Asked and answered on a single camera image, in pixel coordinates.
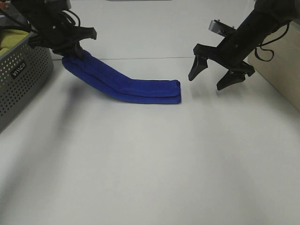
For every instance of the beige storage box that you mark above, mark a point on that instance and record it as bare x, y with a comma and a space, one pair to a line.
283, 71

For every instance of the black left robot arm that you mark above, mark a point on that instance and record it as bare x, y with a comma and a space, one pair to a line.
25, 6

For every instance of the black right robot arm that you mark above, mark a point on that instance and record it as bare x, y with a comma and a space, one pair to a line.
266, 18

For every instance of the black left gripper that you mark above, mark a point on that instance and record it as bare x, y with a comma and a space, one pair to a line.
60, 31

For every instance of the blue microfiber towel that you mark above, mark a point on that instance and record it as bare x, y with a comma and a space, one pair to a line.
109, 81

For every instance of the grey perforated plastic basket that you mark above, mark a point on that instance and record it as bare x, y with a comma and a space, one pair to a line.
23, 72

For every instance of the yellow-green towel in basket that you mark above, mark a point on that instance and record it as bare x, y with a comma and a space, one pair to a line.
9, 38

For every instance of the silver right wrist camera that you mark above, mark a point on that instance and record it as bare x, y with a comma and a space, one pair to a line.
220, 28

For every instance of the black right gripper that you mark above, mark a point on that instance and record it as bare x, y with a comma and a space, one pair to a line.
230, 53

